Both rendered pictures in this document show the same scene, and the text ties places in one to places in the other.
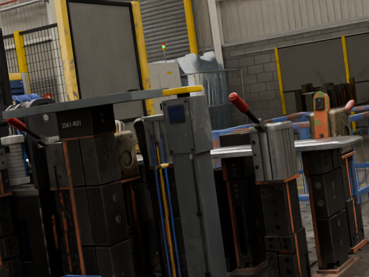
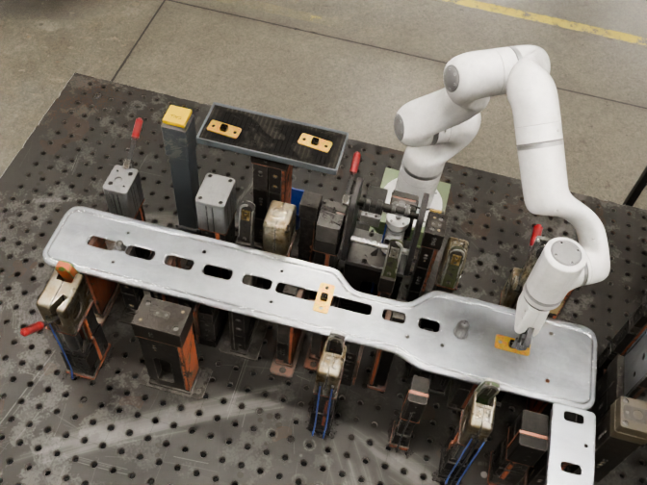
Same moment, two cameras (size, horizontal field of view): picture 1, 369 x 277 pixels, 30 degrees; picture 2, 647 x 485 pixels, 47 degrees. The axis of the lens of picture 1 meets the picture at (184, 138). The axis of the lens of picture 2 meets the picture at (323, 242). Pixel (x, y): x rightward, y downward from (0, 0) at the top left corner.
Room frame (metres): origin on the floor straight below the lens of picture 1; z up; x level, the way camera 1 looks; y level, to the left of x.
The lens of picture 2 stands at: (2.79, -0.18, 2.54)
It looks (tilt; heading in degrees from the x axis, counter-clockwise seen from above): 54 degrees down; 156
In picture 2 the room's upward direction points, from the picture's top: 6 degrees clockwise
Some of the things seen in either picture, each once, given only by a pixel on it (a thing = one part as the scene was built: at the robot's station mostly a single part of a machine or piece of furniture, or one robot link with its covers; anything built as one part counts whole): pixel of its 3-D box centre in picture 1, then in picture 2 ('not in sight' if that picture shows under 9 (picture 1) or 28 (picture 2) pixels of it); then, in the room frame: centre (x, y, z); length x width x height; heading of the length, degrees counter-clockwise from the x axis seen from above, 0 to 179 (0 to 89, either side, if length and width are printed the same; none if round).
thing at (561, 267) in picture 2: not in sight; (557, 269); (2.18, 0.62, 1.33); 0.09 x 0.08 x 0.13; 86
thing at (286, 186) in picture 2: (98, 208); (271, 194); (1.52, 0.21, 0.92); 0.10 x 0.08 x 0.45; 57
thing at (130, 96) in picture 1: (83, 104); (272, 138); (1.52, 0.21, 1.16); 0.37 x 0.14 x 0.02; 57
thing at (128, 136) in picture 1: (124, 208); (277, 258); (1.70, 0.17, 0.89); 0.13 x 0.11 x 0.38; 147
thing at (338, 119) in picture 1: (336, 179); (76, 327); (1.76, -0.37, 0.88); 0.15 x 0.11 x 0.36; 147
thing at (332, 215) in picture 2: (74, 213); (327, 257); (1.74, 0.30, 0.89); 0.13 x 0.11 x 0.38; 147
